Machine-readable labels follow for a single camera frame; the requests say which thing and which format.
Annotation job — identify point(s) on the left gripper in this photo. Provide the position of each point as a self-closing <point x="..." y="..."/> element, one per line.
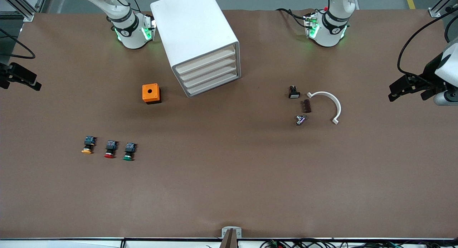
<point x="430" y="69"/>

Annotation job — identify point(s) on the yellow push button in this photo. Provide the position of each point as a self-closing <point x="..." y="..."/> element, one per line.
<point x="88" y="144"/>

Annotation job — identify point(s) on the white plastic drawer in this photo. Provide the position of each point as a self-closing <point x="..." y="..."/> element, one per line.
<point x="205" y="60"/>
<point x="209" y="68"/>
<point x="212" y="75"/>
<point x="214" y="82"/>

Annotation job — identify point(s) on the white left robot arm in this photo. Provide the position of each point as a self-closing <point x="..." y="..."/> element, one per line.
<point x="331" y="29"/>

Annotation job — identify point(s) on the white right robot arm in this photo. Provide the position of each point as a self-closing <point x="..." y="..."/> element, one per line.
<point x="130" y="33"/>

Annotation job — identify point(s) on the red push button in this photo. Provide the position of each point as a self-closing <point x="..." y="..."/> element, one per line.
<point x="110" y="149"/>

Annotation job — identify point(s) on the green push button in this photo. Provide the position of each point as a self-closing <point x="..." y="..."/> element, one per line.
<point x="129" y="152"/>

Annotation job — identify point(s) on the white drawer cabinet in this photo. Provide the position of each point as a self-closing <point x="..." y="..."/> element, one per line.
<point x="193" y="26"/>

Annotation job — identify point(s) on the brown terminal block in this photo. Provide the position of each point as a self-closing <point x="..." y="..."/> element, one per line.
<point x="306" y="106"/>

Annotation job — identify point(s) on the brown table cover mat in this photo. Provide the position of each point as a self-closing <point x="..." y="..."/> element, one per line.
<point x="229" y="187"/>

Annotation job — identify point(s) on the aluminium frame profile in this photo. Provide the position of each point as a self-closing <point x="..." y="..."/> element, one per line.
<point x="442" y="6"/>
<point x="21" y="6"/>

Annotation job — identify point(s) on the white curved plastic bracket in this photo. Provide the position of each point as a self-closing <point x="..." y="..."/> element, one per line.
<point x="336" y="105"/>

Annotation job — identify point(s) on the black white rectangular switch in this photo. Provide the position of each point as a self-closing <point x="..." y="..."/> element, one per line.
<point x="294" y="93"/>

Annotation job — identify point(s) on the orange button enclosure box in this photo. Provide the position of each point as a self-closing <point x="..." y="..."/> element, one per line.
<point x="150" y="92"/>

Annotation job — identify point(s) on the grey metal edge bracket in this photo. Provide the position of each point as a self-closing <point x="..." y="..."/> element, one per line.
<point x="227" y="232"/>

